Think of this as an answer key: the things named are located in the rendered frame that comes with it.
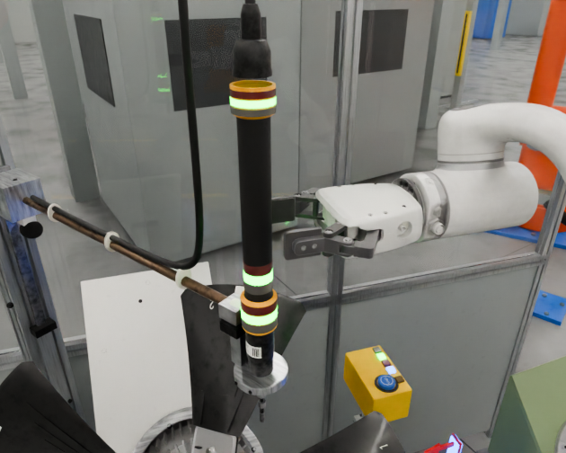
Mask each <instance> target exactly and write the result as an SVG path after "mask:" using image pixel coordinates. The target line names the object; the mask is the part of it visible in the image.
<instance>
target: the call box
mask: <svg viewBox="0 0 566 453"><path fill-rule="evenodd" d="M374 347H379V348H380V350H381V351H382V352H380V353H383V354H384V355H385V356H386V360H389V361H390V363H391V366H393V367H394V369H395V370H396V372H395V373H392V374H389V373H388V371H387V370H386V368H387V367H384V365H383V364H382V362H381V361H382V360H380V359H379V358H378V357H377V356H376V354H375V353H374V351H373V350H372V348H374ZM374 347H370V348H366V349H362V350H358V351H351V352H347V353H346V354H345V363H344V375H343V379H344V380H345V382H346V384H347V386H348V387H349V390H350V392H351V393H352V394H353V396H354V398H355V399H356V401H357V403H358V405H359V407H360V409H361V411H362V412H363V414H364V415H365V416H366V415H368V414H369V413H372V412H373V411H377V412H379V413H381V414H382V415H383V416H384V417H385V418H386V420H387V421H388V422H390V421H394V420H398V419H401V418H404V417H407V416H408V412H409V408H410V402H411V392H412V390H411V387H410V386H409V385H408V383H407V382H406V381H405V379H404V382H402V383H399V384H398V383H397V381H396V380H395V387H394V389H392V390H384V389H383V388H381V387H380V386H379V385H378V384H377V381H378V377H380V376H382V375H390V376H391V377H393V378H394V377H397V376H402V375H401V373H400V372H399V371H398V369H397V368H396V366H395V365H394V364H393V363H392V362H391V360H390V359H389V357H388V356H387V355H386V353H385V351H384V350H383V349H382V347H381V346H380V345H378V346H374ZM377 354H379V353H377ZM391 366H388V367H391Z"/></svg>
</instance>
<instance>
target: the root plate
mask: <svg viewBox="0 0 566 453"><path fill-rule="evenodd" d="M195 446H201V447H202V449H195V448H194V447H195ZM210 447H214V448H215V453H235V447H236V437H235V436H232V435H228V434H224V433H221V432H217V431H211V430H208V429H204V428H201V427H199V426H197V427H196V429H195V433H194V439H193V445H192V451H191V453H206V449H207V448H210Z"/></svg>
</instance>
